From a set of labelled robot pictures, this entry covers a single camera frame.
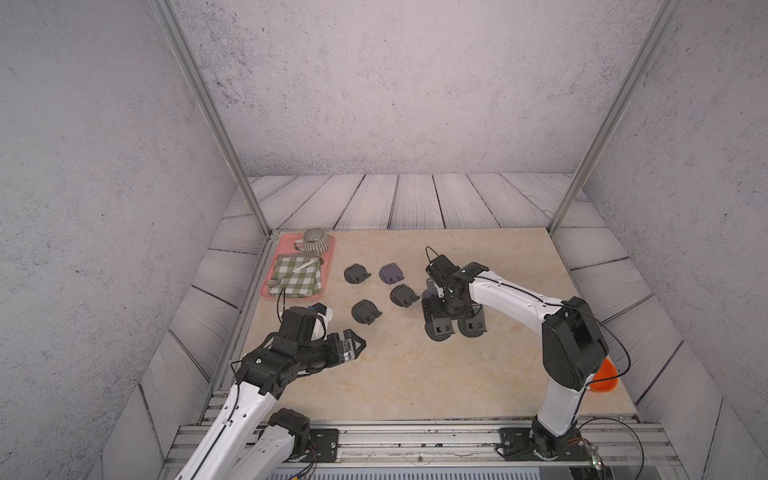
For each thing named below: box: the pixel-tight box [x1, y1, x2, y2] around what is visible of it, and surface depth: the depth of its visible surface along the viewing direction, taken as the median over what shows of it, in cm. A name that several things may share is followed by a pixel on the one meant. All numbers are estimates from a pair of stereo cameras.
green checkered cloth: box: [269, 254, 322, 297], surface depth 108 cm
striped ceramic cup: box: [294, 228, 331, 254], surface depth 111 cm
